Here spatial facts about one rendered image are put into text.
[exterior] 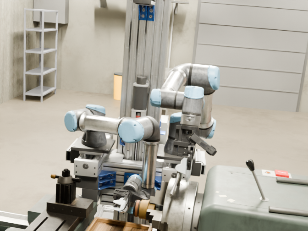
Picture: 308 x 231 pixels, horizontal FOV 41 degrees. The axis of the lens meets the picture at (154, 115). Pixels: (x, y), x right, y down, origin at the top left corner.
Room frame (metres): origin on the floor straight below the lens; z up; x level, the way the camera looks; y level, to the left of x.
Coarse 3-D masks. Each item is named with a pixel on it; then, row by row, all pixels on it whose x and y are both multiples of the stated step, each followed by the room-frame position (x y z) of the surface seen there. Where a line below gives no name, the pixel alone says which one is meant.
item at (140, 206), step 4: (136, 200) 1.72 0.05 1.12; (140, 200) 1.73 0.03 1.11; (144, 200) 1.72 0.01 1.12; (148, 200) 1.71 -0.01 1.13; (136, 204) 1.69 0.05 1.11; (140, 204) 1.69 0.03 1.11; (144, 204) 1.69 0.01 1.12; (148, 204) 1.70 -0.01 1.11; (152, 204) 1.70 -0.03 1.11; (136, 208) 1.68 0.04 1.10; (140, 208) 1.68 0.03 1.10; (144, 208) 1.68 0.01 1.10; (148, 208) 1.69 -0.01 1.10; (152, 208) 1.68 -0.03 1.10; (136, 212) 1.68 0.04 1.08; (140, 212) 1.67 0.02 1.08; (144, 212) 1.67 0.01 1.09; (136, 216) 1.69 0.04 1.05; (140, 216) 1.68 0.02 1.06; (144, 216) 1.67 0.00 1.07
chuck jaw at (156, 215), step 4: (148, 212) 1.65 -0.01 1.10; (152, 212) 1.64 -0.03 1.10; (156, 212) 1.65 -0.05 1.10; (160, 212) 1.65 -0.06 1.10; (148, 216) 1.65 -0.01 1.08; (152, 216) 1.61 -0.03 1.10; (156, 216) 1.60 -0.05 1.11; (160, 216) 1.61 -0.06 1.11; (152, 220) 1.57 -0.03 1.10; (156, 220) 1.57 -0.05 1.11; (160, 220) 1.57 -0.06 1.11; (152, 224) 1.57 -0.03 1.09; (156, 224) 1.56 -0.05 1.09; (160, 224) 1.56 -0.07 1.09; (164, 224) 1.55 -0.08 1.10; (156, 228) 1.56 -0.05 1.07; (160, 228) 1.55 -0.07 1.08; (164, 228) 1.54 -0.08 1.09
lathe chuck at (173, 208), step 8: (168, 184) 1.66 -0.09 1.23; (184, 184) 1.67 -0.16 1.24; (168, 192) 1.61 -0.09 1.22; (176, 192) 1.61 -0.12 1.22; (184, 192) 1.61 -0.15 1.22; (168, 200) 1.58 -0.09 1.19; (176, 200) 1.58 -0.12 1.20; (184, 200) 1.58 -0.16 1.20; (168, 208) 1.56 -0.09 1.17; (176, 208) 1.56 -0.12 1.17; (184, 208) 1.56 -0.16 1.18; (168, 216) 1.55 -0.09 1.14; (176, 216) 1.54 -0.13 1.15; (168, 224) 1.54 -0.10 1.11; (176, 224) 1.53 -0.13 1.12
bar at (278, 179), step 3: (276, 177) 1.74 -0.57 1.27; (279, 177) 1.74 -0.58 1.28; (282, 177) 1.74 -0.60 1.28; (276, 180) 1.74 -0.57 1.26; (279, 180) 1.73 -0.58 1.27; (282, 180) 1.73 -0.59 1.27; (285, 180) 1.73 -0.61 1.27; (288, 180) 1.73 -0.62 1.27; (291, 180) 1.73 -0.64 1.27; (294, 180) 1.73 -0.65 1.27; (297, 180) 1.73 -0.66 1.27; (300, 180) 1.73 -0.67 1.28; (303, 180) 1.73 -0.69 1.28; (306, 180) 1.73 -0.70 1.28; (294, 183) 1.73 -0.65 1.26; (297, 183) 1.73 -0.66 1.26; (300, 183) 1.73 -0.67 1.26; (303, 183) 1.72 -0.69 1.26; (306, 183) 1.72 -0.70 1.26
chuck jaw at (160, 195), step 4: (164, 184) 1.75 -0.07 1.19; (164, 188) 1.74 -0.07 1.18; (156, 192) 1.73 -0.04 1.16; (160, 192) 1.73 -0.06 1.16; (164, 192) 1.73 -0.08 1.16; (152, 196) 1.73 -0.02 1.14; (156, 196) 1.72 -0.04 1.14; (160, 196) 1.72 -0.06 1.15; (164, 196) 1.72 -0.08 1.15; (152, 200) 1.71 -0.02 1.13; (156, 200) 1.71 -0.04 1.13; (160, 200) 1.71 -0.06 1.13; (156, 204) 1.73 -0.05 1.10; (160, 204) 1.71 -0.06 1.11
